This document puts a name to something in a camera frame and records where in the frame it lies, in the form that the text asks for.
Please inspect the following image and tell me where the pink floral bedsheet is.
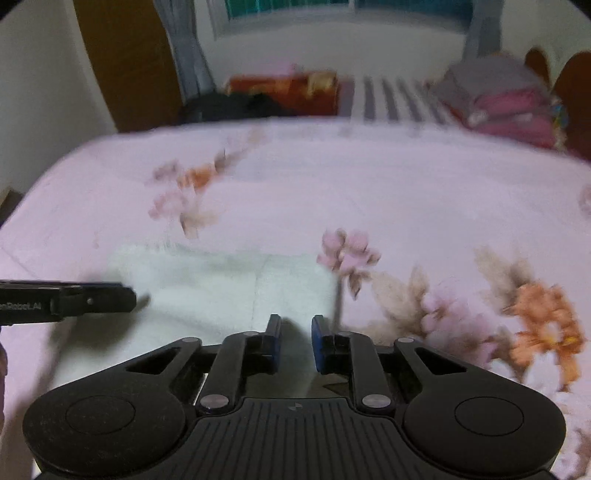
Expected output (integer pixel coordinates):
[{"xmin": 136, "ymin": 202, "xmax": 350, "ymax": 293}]
[{"xmin": 0, "ymin": 117, "xmax": 591, "ymax": 480}]

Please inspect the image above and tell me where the window with white frame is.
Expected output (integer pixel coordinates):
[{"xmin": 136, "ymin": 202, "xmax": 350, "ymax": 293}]
[{"xmin": 207, "ymin": 0, "xmax": 502, "ymax": 40}]

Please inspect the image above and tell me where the colourful printed cloth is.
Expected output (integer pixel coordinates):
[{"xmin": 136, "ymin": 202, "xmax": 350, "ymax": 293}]
[{"xmin": 549, "ymin": 100, "xmax": 572, "ymax": 149}]

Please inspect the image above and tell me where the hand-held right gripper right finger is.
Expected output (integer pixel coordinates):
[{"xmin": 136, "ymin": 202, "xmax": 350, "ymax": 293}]
[{"xmin": 311, "ymin": 315, "xmax": 468, "ymax": 414}]

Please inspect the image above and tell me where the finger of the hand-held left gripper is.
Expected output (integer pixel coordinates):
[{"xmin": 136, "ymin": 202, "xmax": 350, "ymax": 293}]
[{"xmin": 59, "ymin": 282, "xmax": 138, "ymax": 315}]

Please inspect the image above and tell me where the brown wooden door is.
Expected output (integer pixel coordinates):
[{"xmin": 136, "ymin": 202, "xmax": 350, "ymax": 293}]
[{"xmin": 73, "ymin": 0, "xmax": 186, "ymax": 134}]

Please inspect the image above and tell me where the red floral pillow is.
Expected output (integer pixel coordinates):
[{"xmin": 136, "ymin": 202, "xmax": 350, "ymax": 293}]
[{"xmin": 225, "ymin": 70, "xmax": 343, "ymax": 117}]

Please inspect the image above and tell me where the black cloth bundle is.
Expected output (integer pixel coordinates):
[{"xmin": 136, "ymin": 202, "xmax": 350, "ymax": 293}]
[{"xmin": 179, "ymin": 92, "xmax": 301, "ymax": 124}]

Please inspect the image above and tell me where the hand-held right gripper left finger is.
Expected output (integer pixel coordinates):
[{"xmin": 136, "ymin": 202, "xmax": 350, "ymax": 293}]
[{"xmin": 126, "ymin": 314, "xmax": 283, "ymax": 416}]

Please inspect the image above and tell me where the grey striped pillow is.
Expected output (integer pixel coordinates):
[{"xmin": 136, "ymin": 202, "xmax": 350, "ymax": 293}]
[{"xmin": 341, "ymin": 75, "xmax": 460, "ymax": 126}]

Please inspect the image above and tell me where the grey curtain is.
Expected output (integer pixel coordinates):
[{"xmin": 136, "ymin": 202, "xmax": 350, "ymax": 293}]
[
  {"xmin": 461, "ymin": 0, "xmax": 505, "ymax": 63},
  {"xmin": 153, "ymin": 0, "xmax": 219, "ymax": 100}
]

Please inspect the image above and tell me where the pink folded garment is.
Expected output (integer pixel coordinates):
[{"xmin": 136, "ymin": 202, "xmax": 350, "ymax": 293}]
[{"xmin": 464, "ymin": 90, "xmax": 563, "ymax": 149}]

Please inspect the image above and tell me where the grey folded garment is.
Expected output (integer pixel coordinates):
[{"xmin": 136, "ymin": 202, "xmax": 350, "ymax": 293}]
[{"xmin": 433, "ymin": 54, "xmax": 551, "ymax": 110}]

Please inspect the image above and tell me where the small white cloth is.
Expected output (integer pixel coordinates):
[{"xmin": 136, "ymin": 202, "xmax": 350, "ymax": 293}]
[{"xmin": 107, "ymin": 244, "xmax": 345, "ymax": 370}]

